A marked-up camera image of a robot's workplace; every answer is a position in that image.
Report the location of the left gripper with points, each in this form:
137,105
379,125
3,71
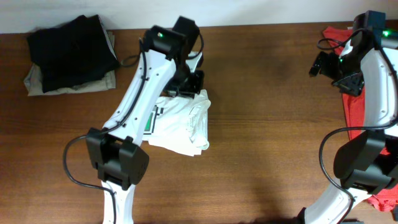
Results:
196,84

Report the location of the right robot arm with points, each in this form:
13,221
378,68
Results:
367,164

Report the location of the black folded garment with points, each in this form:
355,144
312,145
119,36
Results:
71,55

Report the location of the white printed t-shirt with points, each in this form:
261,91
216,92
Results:
179,124

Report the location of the red t-shirt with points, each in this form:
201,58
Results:
385,200

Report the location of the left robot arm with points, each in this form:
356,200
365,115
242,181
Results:
166,64

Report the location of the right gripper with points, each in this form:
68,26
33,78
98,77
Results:
352,88

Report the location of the beige folded garment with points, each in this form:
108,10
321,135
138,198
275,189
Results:
107,83

